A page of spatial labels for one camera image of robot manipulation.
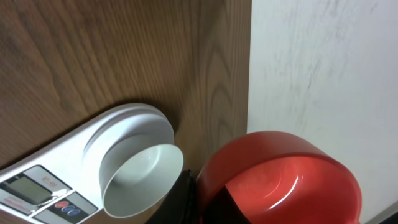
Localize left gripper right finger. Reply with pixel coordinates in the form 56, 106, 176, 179
202, 186, 251, 224

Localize red plastic measuring scoop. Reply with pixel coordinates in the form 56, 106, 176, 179
197, 131, 362, 223

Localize grey round bowl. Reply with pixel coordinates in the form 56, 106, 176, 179
99, 123, 185, 218

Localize white digital kitchen scale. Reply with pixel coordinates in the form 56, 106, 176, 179
1, 103, 173, 223

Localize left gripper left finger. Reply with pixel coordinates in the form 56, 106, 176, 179
146, 170, 197, 224

